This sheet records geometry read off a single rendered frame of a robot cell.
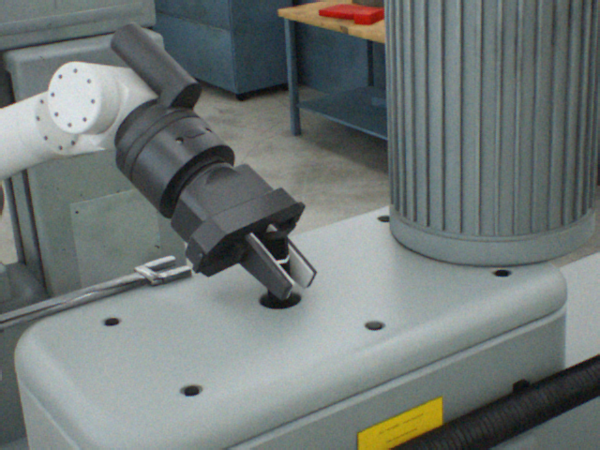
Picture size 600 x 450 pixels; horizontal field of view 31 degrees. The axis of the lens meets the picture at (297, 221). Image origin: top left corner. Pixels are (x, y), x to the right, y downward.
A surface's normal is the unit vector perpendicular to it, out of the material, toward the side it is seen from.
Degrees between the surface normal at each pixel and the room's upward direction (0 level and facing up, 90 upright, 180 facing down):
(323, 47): 90
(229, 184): 30
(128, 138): 68
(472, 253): 90
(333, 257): 0
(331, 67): 90
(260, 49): 90
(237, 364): 0
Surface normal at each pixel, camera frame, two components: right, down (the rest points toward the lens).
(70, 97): -0.51, 0.04
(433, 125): -0.67, 0.32
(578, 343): -0.06, -0.92
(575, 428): 0.55, 0.29
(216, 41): -0.83, 0.25
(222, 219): 0.32, -0.69
